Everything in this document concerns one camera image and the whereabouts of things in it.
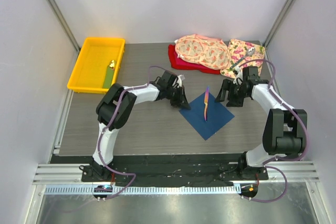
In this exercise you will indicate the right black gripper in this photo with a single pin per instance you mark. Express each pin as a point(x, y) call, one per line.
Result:
point(227, 85)

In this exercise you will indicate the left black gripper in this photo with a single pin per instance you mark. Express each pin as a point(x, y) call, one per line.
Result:
point(181, 100)

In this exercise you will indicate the iridescent rainbow knife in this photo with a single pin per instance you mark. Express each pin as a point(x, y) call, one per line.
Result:
point(206, 98)

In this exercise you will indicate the blue paper napkin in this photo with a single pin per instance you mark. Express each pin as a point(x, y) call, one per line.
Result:
point(217, 116)

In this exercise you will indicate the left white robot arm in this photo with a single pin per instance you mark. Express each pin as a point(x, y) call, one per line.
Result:
point(114, 110)

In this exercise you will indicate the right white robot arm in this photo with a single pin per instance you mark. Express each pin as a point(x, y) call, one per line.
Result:
point(285, 132)

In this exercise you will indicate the floral yellow placemat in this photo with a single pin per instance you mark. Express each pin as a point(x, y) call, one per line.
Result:
point(243, 54)

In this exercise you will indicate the red folded cloth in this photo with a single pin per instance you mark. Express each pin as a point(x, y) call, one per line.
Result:
point(180, 64)

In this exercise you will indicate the floral round mesh cover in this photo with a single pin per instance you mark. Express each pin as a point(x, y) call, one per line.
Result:
point(208, 52)

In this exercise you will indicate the green gold-tipped utensil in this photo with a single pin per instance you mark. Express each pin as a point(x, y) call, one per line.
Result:
point(109, 75)

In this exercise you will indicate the yellow plastic bin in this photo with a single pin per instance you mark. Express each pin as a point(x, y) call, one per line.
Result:
point(90, 68)

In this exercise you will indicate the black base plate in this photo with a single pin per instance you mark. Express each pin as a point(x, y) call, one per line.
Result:
point(167, 170)

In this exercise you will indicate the right aluminium corner post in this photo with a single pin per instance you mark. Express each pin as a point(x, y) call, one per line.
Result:
point(278, 21)

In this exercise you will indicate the aluminium corner post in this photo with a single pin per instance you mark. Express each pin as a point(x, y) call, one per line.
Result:
point(278, 21)
point(56, 10)

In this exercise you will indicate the white slotted cable duct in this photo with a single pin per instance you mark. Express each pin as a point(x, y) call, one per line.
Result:
point(110, 190)

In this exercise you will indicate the left aluminium corner post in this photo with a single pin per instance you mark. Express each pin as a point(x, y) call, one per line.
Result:
point(56, 10)

